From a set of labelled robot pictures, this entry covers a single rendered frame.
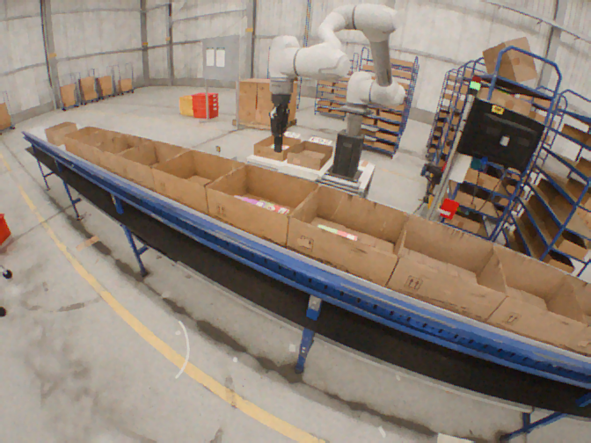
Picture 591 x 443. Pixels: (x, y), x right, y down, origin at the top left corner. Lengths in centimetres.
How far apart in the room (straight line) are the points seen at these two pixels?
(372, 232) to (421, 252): 24
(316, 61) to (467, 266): 100
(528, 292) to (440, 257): 48
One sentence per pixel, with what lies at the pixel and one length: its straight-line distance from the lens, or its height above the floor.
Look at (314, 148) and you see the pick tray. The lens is 235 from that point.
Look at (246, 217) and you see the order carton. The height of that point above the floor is 98.
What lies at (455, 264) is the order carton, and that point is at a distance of 119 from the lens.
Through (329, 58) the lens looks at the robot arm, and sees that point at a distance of 85.
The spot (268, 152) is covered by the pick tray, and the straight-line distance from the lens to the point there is 211.
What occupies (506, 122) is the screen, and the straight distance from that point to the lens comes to 147.
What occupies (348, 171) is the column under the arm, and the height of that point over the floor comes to 80.
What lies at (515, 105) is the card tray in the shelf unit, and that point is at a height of 159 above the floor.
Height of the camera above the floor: 155
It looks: 36 degrees down
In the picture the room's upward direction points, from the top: 6 degrees clockwise
